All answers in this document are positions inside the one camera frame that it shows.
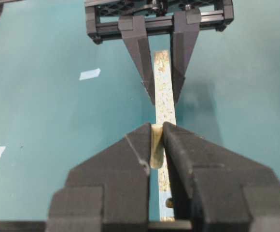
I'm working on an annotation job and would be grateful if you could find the particle board wooden plank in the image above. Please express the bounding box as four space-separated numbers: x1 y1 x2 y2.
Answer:
151 50 177 222

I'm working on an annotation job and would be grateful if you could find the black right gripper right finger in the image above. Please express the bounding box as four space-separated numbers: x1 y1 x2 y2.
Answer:
163 122 280 232

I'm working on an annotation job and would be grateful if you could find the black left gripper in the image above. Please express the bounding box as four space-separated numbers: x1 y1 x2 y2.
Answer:
84 0 234 104

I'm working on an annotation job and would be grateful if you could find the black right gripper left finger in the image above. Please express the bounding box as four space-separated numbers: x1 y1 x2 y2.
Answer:
46 123 151 232

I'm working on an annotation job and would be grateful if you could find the small beige wooden rod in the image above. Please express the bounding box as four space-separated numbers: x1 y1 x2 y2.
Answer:
150 124 164 169

